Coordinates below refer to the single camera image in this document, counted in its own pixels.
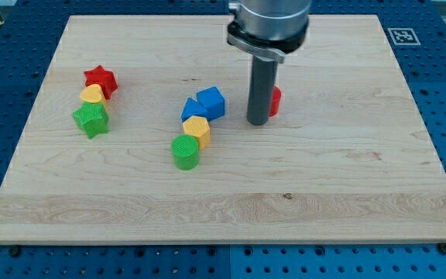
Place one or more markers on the wooden board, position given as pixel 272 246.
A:
pixel 347 159

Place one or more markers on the yellow heart block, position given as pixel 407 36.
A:
pixel 93 94

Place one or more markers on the white fiducial marker tag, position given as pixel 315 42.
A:
pixel 403 36

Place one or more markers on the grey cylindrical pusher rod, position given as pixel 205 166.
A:
pixel 261 85

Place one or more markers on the red star block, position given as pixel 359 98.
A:
pixel 104 78

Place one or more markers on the red cylinder block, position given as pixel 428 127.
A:
pixel 275 103

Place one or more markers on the blue triangle block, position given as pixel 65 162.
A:
pixel 193 108

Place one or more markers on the green star block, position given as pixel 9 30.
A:
pixel 92 119

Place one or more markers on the yellow hexagon block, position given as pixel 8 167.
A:
pixel 198 127

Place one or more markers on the green cylinder block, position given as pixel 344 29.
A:
pixel 185 152

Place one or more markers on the blue cube block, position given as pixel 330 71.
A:
pixel 213 101

